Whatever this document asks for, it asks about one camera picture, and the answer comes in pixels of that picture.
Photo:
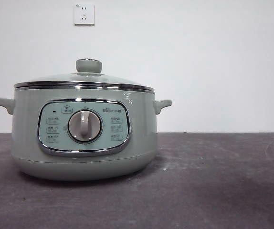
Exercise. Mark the glass lid with green knob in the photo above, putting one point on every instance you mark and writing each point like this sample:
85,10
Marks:
88,65

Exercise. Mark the sage green electric cooking pot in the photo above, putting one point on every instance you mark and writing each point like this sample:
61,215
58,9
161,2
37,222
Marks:
141,133

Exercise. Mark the white wall socket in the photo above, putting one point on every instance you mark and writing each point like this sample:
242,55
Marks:
84,14

